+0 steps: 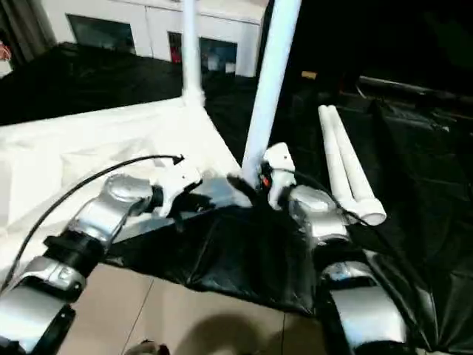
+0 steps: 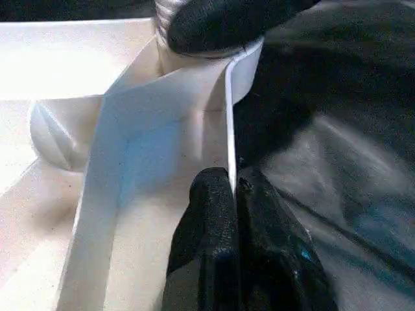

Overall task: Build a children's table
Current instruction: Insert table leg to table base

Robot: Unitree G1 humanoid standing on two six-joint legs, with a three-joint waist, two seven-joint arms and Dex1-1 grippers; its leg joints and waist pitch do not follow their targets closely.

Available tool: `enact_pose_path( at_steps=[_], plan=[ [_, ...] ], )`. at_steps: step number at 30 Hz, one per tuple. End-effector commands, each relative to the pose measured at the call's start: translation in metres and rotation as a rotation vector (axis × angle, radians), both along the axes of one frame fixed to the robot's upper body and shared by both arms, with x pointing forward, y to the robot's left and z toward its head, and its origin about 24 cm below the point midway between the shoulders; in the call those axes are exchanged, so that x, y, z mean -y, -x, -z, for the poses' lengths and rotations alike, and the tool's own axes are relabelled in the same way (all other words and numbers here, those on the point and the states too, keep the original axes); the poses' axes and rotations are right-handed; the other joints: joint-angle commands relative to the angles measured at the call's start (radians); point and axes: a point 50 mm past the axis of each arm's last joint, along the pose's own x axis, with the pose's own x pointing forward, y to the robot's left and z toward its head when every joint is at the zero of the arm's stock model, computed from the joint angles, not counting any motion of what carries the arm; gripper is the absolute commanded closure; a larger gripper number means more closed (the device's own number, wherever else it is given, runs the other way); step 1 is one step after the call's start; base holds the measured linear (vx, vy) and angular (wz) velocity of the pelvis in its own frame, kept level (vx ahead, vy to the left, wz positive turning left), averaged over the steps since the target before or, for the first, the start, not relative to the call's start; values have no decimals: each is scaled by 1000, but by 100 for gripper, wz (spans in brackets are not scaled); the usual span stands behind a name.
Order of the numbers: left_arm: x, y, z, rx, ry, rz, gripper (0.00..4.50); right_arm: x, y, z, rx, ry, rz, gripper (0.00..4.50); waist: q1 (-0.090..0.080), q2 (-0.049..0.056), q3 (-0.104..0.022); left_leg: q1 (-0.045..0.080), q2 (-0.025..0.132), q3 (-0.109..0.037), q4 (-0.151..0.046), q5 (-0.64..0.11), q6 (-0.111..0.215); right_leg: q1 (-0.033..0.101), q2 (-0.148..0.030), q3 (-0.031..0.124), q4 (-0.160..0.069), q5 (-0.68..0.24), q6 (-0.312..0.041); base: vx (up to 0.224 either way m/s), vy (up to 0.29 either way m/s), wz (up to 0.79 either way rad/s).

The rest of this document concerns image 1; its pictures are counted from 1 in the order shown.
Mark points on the small tan label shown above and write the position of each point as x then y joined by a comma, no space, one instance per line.
309,75

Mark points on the large black screen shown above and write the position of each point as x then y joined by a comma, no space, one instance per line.
392,37

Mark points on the white plastic table leg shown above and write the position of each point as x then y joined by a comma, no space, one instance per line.
336,155
362,177
191,44
270,74

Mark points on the red clothes hangers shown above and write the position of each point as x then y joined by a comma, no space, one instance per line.
4,52

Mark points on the white cabinet with glass doors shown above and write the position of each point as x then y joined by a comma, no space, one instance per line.
140,22

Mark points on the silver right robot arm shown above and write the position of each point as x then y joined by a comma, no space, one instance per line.
340,266

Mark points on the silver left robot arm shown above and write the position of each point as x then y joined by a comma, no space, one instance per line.
81,237

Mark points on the black plastic mat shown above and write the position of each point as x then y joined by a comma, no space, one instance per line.
421,163

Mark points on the white plastic table top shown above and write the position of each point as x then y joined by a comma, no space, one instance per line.
96,148

